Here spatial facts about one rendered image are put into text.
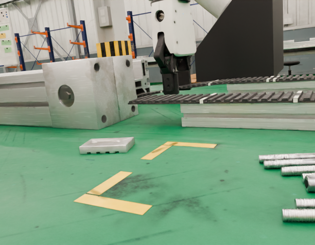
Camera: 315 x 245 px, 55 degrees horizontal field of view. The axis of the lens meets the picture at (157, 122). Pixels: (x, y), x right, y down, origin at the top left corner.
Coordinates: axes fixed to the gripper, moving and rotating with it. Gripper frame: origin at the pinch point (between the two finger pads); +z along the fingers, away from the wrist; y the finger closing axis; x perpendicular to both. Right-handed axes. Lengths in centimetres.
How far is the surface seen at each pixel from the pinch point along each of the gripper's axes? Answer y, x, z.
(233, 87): -2.1, -11.7, 1.0
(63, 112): -24.1, 6.6, 0.9
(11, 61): 303, 478, -22
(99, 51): 250, 227, -19
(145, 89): 2.7, 9.4, 1.3
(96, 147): -32.5, -6.5, 2.6
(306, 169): -33.0, -25.4, 2.8
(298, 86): -2.1, -22.1, 1.2
